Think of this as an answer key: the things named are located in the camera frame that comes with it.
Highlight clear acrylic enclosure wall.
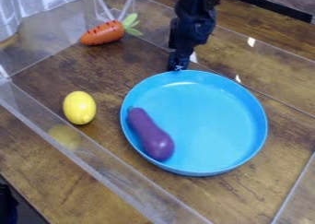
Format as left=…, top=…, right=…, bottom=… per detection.
left=0, top=0, right=315, bottom=224

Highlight grey checkered curtain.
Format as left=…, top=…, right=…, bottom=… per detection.
left=0, top=0, right=74, bottom=41

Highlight purple toy eggplant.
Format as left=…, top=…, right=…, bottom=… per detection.
left=126, top=107, right=175, bottom=161

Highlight yellow toy lemon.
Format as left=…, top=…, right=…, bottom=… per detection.
left=62, top=91, right=96, bottom=125

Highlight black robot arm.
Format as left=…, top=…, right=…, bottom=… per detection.
left=167, top=0, right=220, bottom=71

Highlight dark wooden baseboard strip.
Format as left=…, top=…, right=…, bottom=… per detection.
left=237, top=0, right=315, bottom=23

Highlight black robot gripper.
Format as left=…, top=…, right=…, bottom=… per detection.
left=165, top=9, right=216, bottom=71

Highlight orange toy carrot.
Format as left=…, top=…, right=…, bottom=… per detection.
left=80, top=13, right=143, bottom=46

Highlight blue round plastic tray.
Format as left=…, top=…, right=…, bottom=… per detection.
left=120, top=70, right=268, bottom=176

